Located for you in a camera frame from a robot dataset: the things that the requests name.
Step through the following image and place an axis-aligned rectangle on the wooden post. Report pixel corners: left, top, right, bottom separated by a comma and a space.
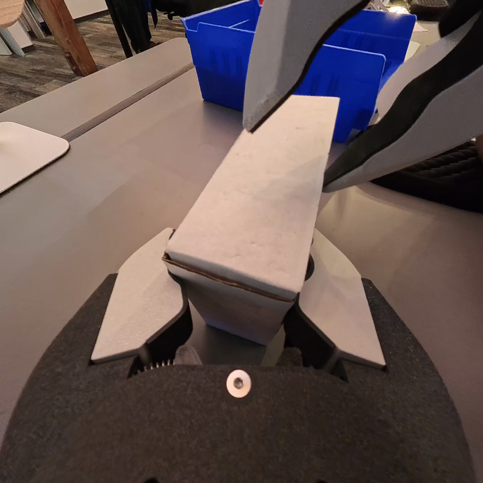
33, 0, 99, 77

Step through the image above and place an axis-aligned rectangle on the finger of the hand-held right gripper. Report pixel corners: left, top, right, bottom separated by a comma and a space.
324, 11, 483, 193
243, 0, 371, 133

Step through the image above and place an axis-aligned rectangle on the black quilted wrist rest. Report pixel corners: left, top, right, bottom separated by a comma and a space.
372, 145, 483, 213
409, 0, 450, 16

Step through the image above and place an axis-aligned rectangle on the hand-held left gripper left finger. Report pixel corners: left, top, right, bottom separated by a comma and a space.
91, 227, 189, 365

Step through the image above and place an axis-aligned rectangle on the blue plastic bin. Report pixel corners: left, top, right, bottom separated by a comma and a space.
180, 0, 417, 143

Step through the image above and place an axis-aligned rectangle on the black standing desk frame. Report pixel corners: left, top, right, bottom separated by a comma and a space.
105, 0, 159, 58

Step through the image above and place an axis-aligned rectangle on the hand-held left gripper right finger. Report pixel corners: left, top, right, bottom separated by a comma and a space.
285, 228, 386, 372

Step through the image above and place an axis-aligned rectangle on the white cardboard mailer box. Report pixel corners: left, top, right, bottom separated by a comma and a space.
162, 96, 340, 346

